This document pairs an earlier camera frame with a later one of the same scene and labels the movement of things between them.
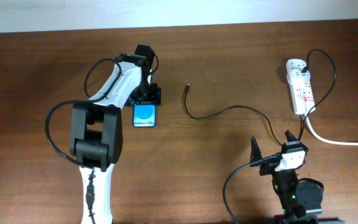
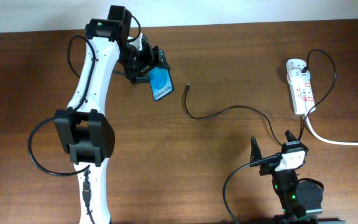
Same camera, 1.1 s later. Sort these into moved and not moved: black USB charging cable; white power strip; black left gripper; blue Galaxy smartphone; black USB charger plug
Moved: black left gripper; blue Galaxy smartphone
Not moved: white power strip; black USB charging cable; black USB charger plug
